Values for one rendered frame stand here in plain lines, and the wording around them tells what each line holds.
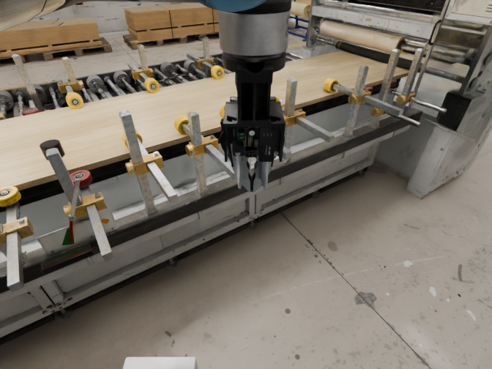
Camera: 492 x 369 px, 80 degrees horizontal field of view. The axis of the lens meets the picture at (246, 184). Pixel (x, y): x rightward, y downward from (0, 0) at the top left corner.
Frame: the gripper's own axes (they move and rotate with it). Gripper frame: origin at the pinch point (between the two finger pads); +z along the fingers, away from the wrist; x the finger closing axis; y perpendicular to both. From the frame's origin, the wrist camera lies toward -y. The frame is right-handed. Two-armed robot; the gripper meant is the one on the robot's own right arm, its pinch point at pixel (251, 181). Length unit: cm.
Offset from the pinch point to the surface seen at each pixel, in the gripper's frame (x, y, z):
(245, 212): -1, -113, 115
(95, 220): -54, -36, 46
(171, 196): -26, -38, 36
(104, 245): -47, -25, 46
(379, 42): 102, -210, 26
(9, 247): -77, -25, 46
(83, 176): -65, -56, 41
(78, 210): -63, -42, 46
